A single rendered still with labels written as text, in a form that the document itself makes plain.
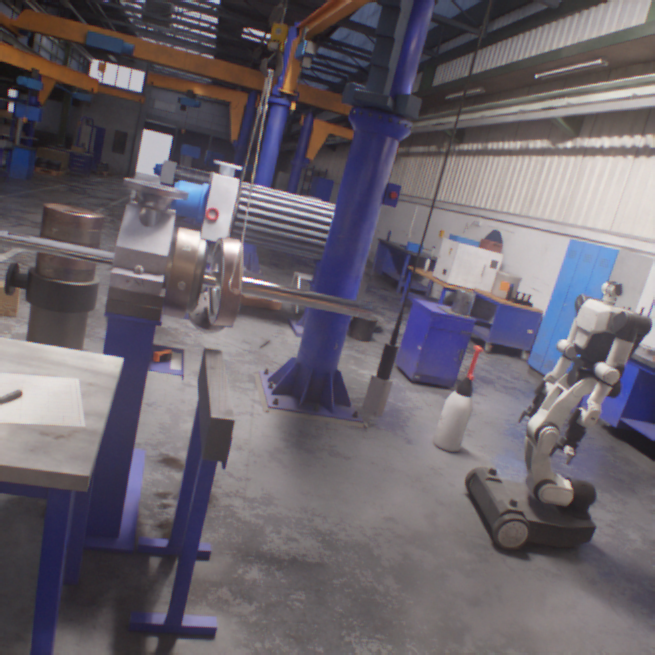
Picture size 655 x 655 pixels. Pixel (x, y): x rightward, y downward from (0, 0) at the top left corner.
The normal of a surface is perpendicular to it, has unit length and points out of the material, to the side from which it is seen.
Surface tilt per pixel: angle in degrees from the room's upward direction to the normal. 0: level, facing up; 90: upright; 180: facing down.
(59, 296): 90
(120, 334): 90
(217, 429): 90
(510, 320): 90
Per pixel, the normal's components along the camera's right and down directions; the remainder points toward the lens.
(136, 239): 0.32, -0.46
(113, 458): 0.20, 0.29
